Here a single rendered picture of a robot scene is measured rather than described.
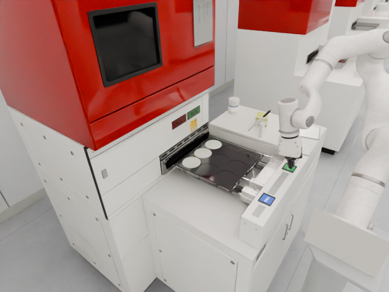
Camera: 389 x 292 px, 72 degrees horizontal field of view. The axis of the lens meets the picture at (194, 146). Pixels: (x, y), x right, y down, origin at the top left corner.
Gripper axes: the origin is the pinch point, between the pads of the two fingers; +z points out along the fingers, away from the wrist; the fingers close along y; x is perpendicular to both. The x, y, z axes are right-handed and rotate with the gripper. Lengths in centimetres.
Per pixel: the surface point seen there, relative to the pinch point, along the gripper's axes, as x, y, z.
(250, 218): -39.0, -2.0, 2.6
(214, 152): -1.5, -43.4, -0.1
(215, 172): -16.8, -32.9, 2.3
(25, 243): -84, -184, 62
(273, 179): -12.3, -3.7, 2.3
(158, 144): -29, -56, -17
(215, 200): -26.6, -28.6, 11.3
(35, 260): -86, -163, 66
